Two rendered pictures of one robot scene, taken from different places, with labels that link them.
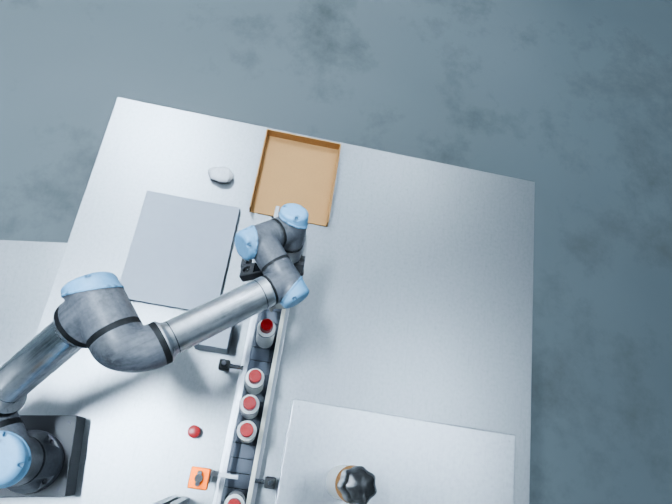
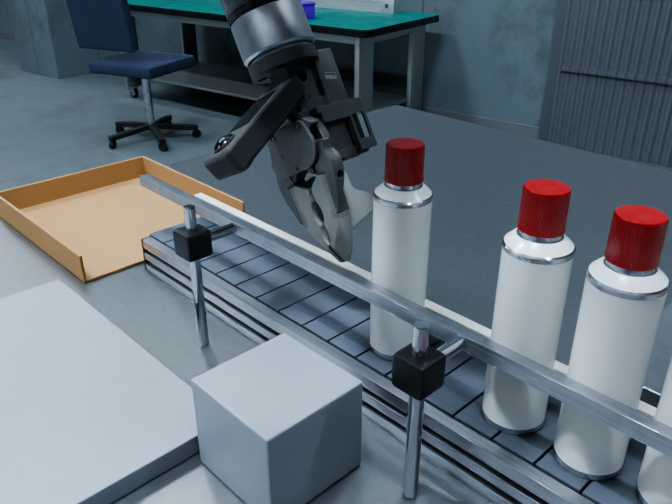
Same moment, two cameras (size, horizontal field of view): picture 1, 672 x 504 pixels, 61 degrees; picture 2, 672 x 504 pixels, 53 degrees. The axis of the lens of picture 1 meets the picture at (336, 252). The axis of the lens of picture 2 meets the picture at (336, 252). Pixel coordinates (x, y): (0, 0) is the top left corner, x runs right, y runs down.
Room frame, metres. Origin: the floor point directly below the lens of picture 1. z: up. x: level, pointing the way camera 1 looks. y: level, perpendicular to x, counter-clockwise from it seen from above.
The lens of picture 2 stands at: (-0.10, 0.43, 1.25)
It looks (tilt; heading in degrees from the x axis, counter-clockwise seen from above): 27 degrees down; 329
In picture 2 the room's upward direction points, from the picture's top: straight up
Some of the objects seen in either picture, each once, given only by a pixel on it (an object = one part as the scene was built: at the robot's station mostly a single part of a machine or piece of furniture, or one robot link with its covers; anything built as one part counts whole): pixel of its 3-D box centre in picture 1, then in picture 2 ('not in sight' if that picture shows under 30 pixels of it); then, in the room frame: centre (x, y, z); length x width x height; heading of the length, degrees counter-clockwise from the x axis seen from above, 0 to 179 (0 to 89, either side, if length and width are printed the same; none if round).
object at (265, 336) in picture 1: (265, 332); (400, 251); (0.33, 0.10, 0.98); 0.05 x 0.05 x 0.20
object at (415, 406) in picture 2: (232, 368); (431, 401); (0.21, 0.14, 0.91); 0.07 x 0.03 x 0.17; 103
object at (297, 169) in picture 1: (296, 177); (118, 209); (0.88, 0.22, 0.85); 0.30 x 0.26 x 0.04; 13
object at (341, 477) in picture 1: (350, 483); not in sight; (0.05, -0.25, 1.03); 0.09 x 0.09 x 0.30
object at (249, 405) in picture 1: (249, 406); (611, 346); (0.13, 0.06, 0.98); 0.05 x 0.05 x 0.20
